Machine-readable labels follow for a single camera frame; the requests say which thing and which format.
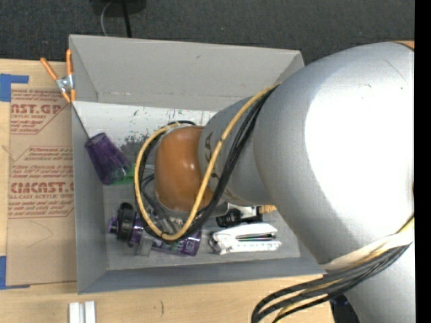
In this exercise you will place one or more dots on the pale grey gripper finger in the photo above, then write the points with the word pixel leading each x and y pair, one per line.
pixel 144 246

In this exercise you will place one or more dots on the green flat piece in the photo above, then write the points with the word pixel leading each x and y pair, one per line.
pixel 127 179

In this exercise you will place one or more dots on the purple clear plastic cup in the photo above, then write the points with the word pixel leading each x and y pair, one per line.
pixel 106 160

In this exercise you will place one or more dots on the white stapler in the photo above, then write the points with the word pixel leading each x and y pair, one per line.
pixel 246 244

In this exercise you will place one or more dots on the brown cardboard board red print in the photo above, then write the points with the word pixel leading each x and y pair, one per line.
pixel 40 234

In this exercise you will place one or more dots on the grey metal bin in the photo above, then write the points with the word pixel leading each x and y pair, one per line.
pixel 188 72

